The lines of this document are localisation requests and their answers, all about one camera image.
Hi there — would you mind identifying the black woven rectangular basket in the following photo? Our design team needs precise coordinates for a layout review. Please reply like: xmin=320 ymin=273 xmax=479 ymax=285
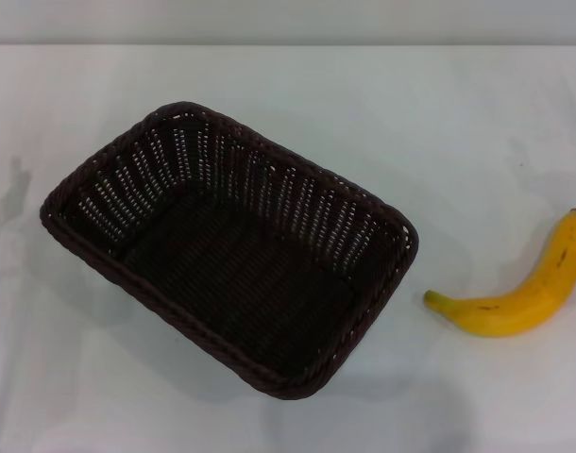
xmin=39 ymin=100 xmax=420 ymax=401

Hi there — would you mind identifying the yellow banana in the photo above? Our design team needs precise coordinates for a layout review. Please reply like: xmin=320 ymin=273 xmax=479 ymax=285
xmin=423 ymin=208 xmax=576 ymax=339

